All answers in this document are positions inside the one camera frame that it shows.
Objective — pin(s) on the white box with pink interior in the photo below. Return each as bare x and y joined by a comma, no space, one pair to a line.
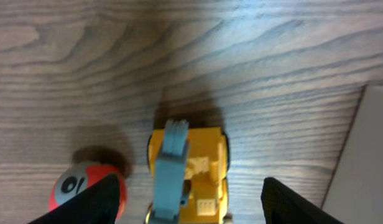
356,191

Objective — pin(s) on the red ball with eye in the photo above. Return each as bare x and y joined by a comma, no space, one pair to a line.
81,176

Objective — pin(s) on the yellow toy construction truck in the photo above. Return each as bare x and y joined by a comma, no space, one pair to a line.
189,167

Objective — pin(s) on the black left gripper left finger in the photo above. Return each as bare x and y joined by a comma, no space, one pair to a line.
98,204

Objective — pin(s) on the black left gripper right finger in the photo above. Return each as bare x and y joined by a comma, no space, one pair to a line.
281,205

